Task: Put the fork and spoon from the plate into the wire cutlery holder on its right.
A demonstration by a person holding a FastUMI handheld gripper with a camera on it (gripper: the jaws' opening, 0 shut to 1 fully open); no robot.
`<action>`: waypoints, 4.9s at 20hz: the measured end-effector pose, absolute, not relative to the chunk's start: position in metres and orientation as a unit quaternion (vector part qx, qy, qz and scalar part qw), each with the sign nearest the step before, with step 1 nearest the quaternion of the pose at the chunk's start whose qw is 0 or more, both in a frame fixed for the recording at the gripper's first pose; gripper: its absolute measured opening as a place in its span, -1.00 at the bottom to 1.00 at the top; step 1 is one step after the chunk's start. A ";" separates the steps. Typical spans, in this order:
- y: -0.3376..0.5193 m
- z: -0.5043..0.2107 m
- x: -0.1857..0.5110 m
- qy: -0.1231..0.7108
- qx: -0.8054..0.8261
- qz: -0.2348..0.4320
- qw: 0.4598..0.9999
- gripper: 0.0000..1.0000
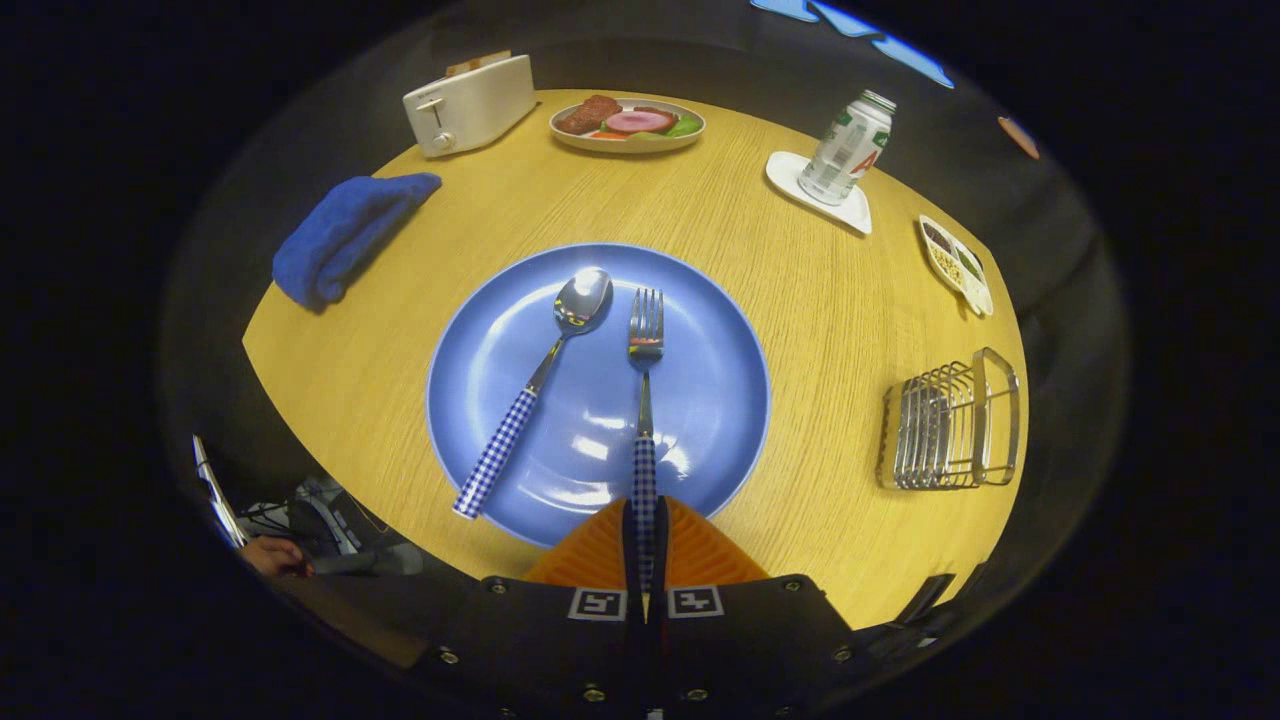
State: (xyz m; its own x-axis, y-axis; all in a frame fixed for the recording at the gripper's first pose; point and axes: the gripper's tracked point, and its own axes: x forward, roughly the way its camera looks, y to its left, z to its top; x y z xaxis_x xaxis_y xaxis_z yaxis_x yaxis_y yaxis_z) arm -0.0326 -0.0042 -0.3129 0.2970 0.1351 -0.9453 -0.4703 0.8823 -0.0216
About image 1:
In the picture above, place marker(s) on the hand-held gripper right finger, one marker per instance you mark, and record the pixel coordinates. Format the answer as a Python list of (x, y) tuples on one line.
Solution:
[(661, 560)]

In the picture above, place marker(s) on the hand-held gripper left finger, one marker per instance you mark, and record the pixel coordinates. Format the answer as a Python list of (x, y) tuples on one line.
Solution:
[(630, 560)]

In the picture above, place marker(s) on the round blue plate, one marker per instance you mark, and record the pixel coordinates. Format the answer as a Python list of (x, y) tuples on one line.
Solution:
[(700, 400)]

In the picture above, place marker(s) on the white square coaster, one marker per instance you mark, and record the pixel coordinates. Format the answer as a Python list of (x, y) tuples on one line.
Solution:
[(790, 170)]

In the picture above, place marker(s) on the cream oval food plate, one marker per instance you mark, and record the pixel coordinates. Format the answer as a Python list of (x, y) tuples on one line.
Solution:
[(620, 145)]

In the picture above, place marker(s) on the white monitor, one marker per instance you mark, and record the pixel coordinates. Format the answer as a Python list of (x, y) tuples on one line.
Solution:
[(220, 495)]

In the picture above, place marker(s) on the white divided bean dish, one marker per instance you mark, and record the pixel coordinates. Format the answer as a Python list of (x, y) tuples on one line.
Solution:
[(958, 268)]

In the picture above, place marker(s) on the red tomato slice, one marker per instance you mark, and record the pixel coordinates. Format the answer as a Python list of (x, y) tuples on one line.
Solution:
[(605, 134)]

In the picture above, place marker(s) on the folded blue cloth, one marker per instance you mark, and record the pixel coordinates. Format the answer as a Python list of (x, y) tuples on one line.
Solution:
[(345, 235)]

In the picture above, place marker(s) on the green lettuce leaf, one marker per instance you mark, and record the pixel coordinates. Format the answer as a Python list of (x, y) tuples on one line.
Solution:
[(685, 127)]

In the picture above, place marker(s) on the pink ham slice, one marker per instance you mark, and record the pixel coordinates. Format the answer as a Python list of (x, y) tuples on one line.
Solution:
[(640, 121)]

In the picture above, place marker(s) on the brown meat patty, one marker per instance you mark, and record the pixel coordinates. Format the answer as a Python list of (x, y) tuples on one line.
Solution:
[(588, 114)]

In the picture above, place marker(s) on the white toaster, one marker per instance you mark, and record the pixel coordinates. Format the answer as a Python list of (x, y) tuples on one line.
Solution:
[(475, 105)]

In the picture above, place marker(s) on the brown toast slice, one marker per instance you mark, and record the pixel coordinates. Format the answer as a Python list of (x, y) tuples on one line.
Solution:
[(478, 63)]

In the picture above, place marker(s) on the grey metal frame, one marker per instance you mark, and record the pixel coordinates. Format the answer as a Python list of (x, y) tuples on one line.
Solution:
[(330, 515)]

